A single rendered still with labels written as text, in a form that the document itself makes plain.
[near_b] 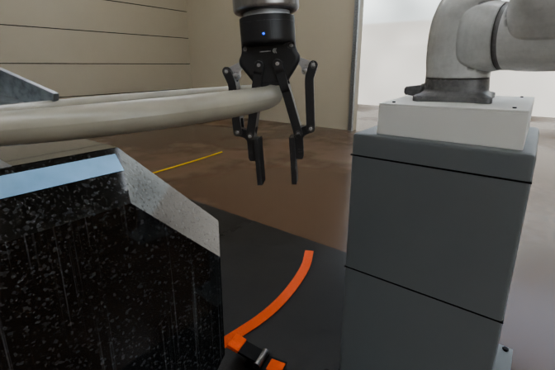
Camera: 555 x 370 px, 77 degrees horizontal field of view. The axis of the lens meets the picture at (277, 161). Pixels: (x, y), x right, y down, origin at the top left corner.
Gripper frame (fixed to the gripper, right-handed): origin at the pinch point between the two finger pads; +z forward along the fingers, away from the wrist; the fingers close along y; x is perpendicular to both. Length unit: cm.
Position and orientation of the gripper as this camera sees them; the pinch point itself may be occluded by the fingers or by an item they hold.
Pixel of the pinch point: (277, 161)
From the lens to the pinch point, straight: 52.2
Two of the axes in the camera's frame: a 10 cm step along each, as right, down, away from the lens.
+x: -1.3, 2.4, -9.6
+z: 0.7, 9.7, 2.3
